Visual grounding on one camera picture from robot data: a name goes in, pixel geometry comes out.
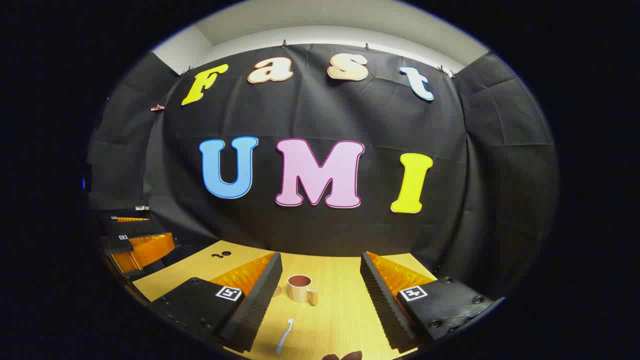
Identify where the beige cup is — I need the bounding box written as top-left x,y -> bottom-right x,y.
287,274 -> 320,306

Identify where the black backdrop cloth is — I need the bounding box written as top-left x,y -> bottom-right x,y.
87,44 -> 558,301

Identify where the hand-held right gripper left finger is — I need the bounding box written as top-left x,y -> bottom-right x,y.
150,251 -> 283,354

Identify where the white grey toothbrush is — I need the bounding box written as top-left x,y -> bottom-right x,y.
275,318 -> 296,355

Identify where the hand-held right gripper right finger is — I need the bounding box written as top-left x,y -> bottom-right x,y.
360,251 -> 506,354

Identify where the wooden desktop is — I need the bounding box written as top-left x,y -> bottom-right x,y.
132,240 -> 438,360

